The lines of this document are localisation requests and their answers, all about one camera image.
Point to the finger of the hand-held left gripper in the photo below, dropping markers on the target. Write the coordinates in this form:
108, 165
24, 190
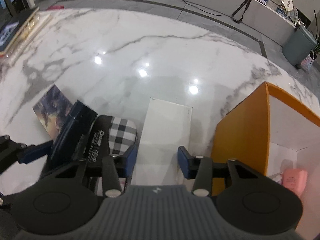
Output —
35, 152

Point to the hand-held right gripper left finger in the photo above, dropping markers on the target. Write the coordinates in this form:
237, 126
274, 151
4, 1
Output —
131, 160

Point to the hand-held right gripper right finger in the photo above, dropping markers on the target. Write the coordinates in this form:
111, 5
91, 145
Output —
183, 162

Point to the long white box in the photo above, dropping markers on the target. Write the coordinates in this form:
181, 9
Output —
167, 130

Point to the black cylindrical case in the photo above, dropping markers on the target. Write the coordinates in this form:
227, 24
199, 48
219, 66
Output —
72, 127

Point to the orange cardboard box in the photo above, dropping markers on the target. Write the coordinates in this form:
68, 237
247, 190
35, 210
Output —
240, 130

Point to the pink packet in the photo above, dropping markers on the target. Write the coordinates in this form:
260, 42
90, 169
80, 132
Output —
295, 181

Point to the black white plaid case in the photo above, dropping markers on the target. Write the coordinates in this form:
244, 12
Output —
122, 132

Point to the dark printed card box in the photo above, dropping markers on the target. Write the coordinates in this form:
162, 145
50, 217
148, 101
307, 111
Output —
51, 110

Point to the stack of pale books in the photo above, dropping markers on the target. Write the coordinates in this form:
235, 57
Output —
32, 32

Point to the black book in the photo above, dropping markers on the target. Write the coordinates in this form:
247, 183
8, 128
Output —
15, 27

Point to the pink woven bag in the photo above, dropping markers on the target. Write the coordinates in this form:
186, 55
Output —
308, 62

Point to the grey trash bin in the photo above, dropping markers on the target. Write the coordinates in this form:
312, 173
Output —
298, 47

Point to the tall leaf potted plant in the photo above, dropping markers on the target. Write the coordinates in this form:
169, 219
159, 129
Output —
317, 35

